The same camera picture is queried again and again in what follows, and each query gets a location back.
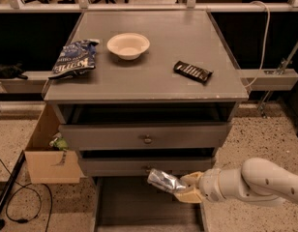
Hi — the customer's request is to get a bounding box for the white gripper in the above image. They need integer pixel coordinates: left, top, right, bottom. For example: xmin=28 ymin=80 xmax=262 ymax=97
xmin=175 ymin=168 xmax=225 ymax=204

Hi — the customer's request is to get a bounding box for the silver blue redbull can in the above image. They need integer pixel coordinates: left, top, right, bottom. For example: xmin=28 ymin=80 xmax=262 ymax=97
xmin=147 ymin=168 xmax=188 ymax=194

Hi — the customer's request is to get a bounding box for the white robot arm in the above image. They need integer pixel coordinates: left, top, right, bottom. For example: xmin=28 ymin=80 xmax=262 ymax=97
xmin=175 ymin=158 xmax=298 ymax=206

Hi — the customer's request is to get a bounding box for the grey middle drawer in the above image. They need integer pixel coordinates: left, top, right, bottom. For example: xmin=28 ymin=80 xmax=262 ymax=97
xmin=78 ymin=158 xmax=215 ymax=177

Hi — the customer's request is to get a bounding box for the grey drawer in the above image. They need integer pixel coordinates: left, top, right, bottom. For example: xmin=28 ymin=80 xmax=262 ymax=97
xmin=59 ymin=123 xmax=231 ymax=150
xmin=92 ymin=177 xmax=207 ymax=232
xmin=78 ymin=158 xmax=215 ymax=177

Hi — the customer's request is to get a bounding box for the grey top drawer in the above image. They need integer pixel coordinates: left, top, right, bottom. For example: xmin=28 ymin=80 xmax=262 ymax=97
xmin=59 ymin=123 xmax=231 ymax=150

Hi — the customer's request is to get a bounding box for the grey bottom drawer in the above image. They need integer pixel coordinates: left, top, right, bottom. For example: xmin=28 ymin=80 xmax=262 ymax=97
xmin=92 ymin=177 xmax=207 ymax=232

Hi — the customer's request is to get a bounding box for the grey drawer cabinet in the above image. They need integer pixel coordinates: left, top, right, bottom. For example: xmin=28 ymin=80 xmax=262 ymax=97
xmin=42 ymin=9 xmax=250 ymax=232

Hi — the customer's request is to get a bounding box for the black chocolate bar wrapper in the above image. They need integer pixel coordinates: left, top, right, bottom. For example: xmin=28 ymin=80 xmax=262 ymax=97
xmin=173 ymin=61 xmax=213 ymax=83

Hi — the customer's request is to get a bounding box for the green bottle in box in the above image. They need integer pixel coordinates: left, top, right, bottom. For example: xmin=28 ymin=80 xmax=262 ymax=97
xmin=49 ymin=132 xmax=69 ymax=151

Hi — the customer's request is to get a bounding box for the cardboard box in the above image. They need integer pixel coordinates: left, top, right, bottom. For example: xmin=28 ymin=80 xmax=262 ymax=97
xmin=24 ymin=105 xmax=82 ymax=184

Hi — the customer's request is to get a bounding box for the white paper bowl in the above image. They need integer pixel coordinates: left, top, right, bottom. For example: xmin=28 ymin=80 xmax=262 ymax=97
xmin=107 ymin=33 xmax=150 ymax=60

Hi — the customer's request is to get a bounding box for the blue kettle chips bag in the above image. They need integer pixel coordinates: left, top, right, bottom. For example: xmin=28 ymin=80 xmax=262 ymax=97
xmin=48 ymin=40 xmax=100 ymax=79

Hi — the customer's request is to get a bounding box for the black floor bar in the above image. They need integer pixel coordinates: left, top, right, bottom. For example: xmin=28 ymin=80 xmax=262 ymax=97
xmin=0 ymin=152 xmax=25 ymax=230

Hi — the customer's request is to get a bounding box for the black object on ledge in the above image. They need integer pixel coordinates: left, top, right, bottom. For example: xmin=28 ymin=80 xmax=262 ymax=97
xmin=0 ymin=63 xmax=28 ymax=79

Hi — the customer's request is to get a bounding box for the white hanging cable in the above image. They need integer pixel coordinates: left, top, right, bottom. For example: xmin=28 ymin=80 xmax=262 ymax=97
xmin=242 ymin=0 xmax=272 ymax=89

